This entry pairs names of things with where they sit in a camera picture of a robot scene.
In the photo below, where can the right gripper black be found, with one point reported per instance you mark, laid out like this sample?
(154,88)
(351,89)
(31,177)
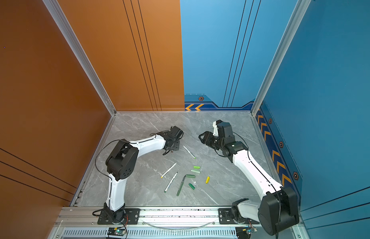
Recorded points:
(207,139)

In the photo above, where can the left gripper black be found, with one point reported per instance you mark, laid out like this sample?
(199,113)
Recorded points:
(177,147)

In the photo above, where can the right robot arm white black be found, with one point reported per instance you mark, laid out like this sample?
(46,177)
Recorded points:
(278,208)

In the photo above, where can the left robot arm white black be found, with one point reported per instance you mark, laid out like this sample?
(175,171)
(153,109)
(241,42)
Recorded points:
(120,165)

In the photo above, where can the white pen light green end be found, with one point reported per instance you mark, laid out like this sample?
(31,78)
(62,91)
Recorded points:
(191,154)

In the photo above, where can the white pen green tip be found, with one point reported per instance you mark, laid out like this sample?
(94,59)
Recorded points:
(170,183)

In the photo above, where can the white pen yellow end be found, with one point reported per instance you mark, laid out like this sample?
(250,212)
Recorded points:
(168,170)

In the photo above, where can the dark green capped pen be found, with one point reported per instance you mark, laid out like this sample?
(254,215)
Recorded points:
(182,182)

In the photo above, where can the right green circuit board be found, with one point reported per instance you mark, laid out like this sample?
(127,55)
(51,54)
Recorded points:
(245,232)

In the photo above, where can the green circuit board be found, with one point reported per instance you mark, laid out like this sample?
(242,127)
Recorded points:
(117,233)
(245,232)

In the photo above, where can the left green circuit board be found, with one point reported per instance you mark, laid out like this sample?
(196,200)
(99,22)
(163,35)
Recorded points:
(117,233)

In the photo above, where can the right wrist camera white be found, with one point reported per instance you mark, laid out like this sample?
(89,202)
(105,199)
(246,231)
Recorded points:
(215,127)

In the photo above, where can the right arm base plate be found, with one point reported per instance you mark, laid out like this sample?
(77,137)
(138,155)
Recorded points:
(226,216)

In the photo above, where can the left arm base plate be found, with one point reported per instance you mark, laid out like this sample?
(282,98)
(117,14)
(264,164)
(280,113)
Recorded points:
(130,217)

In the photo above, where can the aluminium front rail frame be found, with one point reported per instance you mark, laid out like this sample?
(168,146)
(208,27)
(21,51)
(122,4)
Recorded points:
(184,222)

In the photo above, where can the right aluminium corner post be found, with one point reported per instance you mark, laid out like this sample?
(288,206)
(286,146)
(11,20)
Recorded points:
(287,37)

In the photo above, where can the aluminium corner post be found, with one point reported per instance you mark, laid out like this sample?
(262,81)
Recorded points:
(68,33)
(287,37)

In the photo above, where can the left aluminium corner post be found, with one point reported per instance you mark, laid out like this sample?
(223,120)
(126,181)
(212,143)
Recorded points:
(68,33)

